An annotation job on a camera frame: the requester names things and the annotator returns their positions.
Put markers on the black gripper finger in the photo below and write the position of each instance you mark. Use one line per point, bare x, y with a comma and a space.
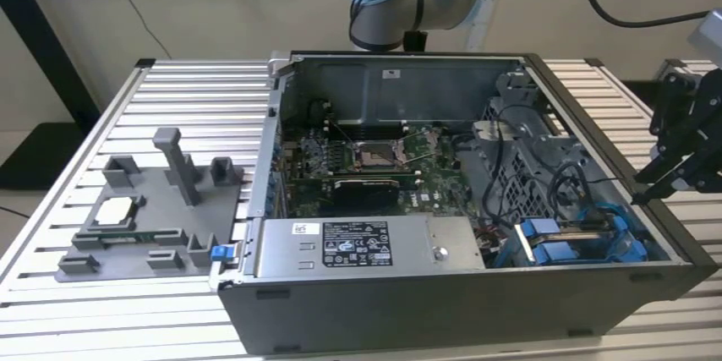
677, 124
705, 166

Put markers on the hard disk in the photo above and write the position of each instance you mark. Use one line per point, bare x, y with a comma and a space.
541, 228

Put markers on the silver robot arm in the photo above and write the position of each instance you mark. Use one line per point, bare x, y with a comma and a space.
395, 6

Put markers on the grey metal disk bay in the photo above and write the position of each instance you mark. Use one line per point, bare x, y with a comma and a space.
519, 154

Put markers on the blue disk carrier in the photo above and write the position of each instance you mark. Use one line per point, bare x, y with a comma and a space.
555, 254

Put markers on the black RAM slot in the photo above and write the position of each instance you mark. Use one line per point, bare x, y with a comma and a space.
373, 173

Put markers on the green motherboard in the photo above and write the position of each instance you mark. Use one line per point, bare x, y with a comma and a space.
439, 192

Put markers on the metal locking lever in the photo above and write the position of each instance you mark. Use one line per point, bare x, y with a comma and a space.
423, 155

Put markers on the CPU socket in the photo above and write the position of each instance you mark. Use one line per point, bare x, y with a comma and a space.
378, 154

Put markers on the black graphics card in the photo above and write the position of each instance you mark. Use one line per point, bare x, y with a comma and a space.
363, 196

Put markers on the black open PC case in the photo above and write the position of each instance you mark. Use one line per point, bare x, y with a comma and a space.
395, 314

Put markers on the grey power supply unit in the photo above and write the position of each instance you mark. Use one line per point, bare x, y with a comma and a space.
282, 247

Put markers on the blue case latch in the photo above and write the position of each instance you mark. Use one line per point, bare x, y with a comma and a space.
221, 253

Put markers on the grey parts rack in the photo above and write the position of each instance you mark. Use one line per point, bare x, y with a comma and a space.
163, 209

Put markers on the green RAM stick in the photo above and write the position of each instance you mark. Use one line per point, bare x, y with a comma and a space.
140, 236

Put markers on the silver CPU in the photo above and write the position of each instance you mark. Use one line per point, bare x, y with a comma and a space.
115, 211

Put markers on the black upright post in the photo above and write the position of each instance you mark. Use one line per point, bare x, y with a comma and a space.
39, 39

